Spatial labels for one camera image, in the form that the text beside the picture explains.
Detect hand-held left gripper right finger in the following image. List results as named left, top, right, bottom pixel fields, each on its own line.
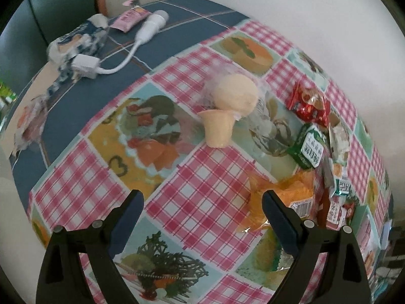
left=262, top=190, right=371, bottom=304

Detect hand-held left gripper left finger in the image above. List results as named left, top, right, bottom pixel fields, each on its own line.
left=35, top=189, right=145, bottom=304

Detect orange snack packet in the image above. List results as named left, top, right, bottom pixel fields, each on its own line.
left=242, top=169, right=317, bottom=232

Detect peach pudding cup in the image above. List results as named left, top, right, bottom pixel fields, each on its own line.
left=198, top=109, right=240, bottom=149

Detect cream bun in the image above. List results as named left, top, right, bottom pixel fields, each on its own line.
left=198, top=66, right=269, bottom=124

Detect small green white packet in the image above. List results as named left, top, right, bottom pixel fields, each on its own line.
left=321, top=158, right=355, bottom=203

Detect green snack packet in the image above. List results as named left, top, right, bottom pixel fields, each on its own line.
left=287, top=123, right=328, bottom=170

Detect pink checked picture tablecloth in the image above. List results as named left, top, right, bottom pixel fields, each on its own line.
left=28, top=19, right=394, bottom=304

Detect red snack packet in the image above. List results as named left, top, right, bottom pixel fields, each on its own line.
left=286, top=82, right=331, bottom=124

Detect clear wrapped snack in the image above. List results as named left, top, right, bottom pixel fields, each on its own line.
left=13, top=95, right=49, bottom=153

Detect green box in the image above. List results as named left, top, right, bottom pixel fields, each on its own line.
left=0, top=81, right=16, bottom=108

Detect blue white snack packet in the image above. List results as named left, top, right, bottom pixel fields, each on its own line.
left=44, top=14, right=111, bottom=100

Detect pink snack bar packet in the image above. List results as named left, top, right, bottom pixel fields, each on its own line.
left=109, top=8, right=149, bottom=34

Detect grey blue sofa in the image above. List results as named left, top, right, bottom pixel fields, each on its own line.
left=0, top=0, right=98, bottom=80

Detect white corded device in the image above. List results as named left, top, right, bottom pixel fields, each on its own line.
left=72, top=10, right=170, bottom=80

